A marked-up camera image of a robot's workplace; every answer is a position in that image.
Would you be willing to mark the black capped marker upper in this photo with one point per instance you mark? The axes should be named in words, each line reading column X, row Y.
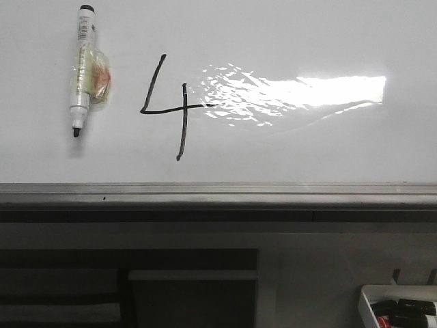
column 413, row 306

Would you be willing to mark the aluminium whiteboard tray rail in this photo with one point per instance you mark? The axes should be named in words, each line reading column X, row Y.
column 219, row 196

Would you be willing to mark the white marker tray box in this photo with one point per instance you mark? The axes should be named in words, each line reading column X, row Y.
column 376, row 293

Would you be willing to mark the white marker with taped magnet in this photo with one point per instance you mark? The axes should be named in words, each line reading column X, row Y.
column 91, row 77

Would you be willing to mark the white whiteboard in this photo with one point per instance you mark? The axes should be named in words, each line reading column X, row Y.
column 235, row 91

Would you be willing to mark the red labelled marker lower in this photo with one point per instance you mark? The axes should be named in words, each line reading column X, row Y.
column 388, row 315

